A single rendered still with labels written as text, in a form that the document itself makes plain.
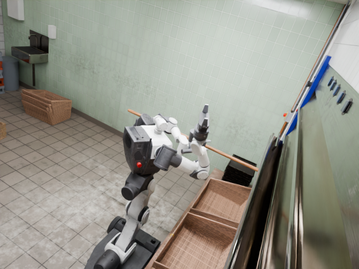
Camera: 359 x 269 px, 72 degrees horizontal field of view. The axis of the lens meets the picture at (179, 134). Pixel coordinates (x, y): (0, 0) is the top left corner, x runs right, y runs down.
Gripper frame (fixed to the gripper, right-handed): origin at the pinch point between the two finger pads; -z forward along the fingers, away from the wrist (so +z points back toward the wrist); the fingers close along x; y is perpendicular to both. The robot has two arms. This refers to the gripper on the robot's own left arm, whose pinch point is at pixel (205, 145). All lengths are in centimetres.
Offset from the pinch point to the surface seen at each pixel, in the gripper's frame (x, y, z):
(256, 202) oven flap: -14, 76, 22
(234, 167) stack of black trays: 36, -8, -56
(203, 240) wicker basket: 68, 40, 5
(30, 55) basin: 36, -337, 122
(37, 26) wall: -3, -379, 110
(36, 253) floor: 126, -28, 122
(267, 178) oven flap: -14, 60, -2
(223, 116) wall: 19, -91, -97
